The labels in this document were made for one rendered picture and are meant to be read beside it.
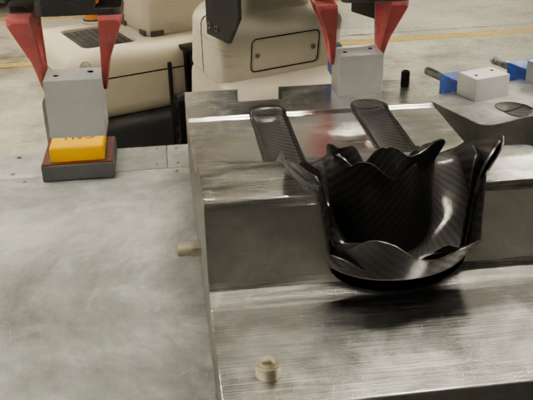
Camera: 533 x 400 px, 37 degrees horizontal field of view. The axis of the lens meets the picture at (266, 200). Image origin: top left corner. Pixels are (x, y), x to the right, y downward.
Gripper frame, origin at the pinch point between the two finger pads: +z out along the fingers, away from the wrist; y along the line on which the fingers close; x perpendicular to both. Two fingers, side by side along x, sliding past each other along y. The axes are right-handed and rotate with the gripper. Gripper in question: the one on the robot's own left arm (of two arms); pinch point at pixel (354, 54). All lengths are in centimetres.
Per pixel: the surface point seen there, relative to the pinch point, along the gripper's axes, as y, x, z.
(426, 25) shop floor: 136, 374, 105
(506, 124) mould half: 14.4, -9.2, 5.6
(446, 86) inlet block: 13.9, 8.1, 7.5
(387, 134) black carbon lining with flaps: 0.5, -12.6, 4.3
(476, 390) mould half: -3.8, -48.5, 5.5
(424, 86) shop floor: 99, 261, 101
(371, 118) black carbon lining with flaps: -0.1, -8.4, 4.3
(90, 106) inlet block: -27.8, -15.5, -1.6
